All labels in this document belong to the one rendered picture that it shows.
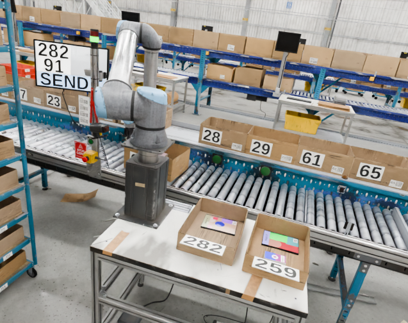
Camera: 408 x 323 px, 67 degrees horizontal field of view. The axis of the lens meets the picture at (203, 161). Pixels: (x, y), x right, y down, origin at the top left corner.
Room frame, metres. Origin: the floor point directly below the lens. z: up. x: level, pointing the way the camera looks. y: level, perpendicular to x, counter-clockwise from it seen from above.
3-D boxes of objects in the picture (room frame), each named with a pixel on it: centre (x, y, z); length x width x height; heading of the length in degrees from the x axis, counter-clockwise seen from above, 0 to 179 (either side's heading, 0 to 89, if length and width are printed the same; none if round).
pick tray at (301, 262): (1.28, -0.43, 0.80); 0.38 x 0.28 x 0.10; 165
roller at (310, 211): (1.86, -0.76, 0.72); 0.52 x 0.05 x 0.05; 165
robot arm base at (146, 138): (1.50, 0.29, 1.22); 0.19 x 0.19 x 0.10
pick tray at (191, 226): (1.37, -0.11, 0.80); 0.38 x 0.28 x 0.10; 166
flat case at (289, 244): (1.37, -0.46, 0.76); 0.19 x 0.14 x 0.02; 77
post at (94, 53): (2.00, 0.77, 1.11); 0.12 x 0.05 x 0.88; 75
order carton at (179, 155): (2.11, 0.34, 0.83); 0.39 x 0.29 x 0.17; 71
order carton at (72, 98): (2.91, 1.34, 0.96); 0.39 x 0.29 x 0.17; 74
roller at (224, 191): (2.01, -0.20, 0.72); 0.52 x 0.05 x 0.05; 165
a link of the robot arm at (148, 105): (1.50, 0.30, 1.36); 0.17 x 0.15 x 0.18; 99
